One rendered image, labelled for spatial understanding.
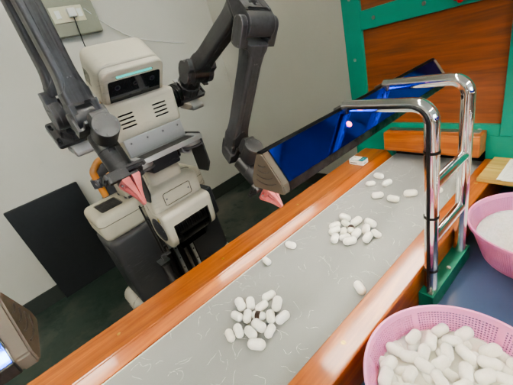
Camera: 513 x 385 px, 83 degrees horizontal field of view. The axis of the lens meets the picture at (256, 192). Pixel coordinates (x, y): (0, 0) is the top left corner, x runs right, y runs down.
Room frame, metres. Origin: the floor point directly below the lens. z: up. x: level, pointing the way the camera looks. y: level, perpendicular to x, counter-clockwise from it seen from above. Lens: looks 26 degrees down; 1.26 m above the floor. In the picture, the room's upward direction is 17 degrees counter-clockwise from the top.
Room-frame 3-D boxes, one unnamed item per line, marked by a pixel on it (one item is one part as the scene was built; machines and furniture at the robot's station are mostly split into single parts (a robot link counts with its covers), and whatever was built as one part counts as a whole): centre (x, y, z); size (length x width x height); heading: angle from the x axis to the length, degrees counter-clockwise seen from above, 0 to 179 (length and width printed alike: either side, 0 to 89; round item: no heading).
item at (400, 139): (0.89, -0.62, 0.83); 0.30 x 0.06 x 0.07; 33
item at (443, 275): (0.54, -0.32, 0.90); 0.20 x 0.19 x 0.45; 123
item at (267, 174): (0.61, -0.28, 1.08); 0.62 x 0.08 x 0.07; 123
